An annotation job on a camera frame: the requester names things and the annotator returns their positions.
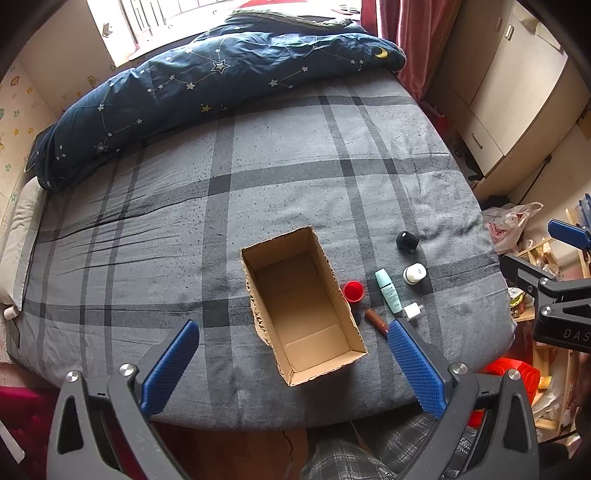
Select window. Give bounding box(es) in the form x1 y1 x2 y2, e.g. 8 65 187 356
88 0 384 68

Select pale green cosmetic bottle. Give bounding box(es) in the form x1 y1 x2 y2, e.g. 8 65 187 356
374 269 404 316

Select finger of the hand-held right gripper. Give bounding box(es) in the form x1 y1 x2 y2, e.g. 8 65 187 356
548 219 591 250
500 254 561 303

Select cardboard box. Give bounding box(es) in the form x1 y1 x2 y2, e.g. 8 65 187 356
240 225 369 387

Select person's plaid trouser legs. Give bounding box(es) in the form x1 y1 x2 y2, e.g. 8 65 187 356
300 413 476 480

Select red curtain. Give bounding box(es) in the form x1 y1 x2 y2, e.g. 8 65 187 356
379 0 462 100

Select cream wardrobe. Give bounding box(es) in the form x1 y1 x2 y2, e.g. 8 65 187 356
425 0 591 195

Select maroon cloth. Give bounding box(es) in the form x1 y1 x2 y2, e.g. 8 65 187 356
0 385 61 480

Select grey plaid bed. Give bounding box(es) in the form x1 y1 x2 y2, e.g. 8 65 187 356
7 69 518 432

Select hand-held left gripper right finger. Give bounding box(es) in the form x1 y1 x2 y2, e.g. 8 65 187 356
387 318 541 480

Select beige pillow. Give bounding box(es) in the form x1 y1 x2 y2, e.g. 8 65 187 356
0 178 49 315

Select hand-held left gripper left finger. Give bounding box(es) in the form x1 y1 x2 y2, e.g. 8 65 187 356
46 318 201 480

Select navy star print duvet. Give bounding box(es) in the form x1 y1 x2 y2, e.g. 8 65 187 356
34 9 407 190

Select clear plastic bag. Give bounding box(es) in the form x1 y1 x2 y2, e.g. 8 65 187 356
482 202 544 254

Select red plastic cup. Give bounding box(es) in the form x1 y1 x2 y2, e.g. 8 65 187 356
343 280 366 305

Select brown lipstick tube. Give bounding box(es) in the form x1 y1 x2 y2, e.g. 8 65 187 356
365 309 391 334

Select red plastic crate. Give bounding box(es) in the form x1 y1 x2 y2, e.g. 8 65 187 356
468 355 541 428

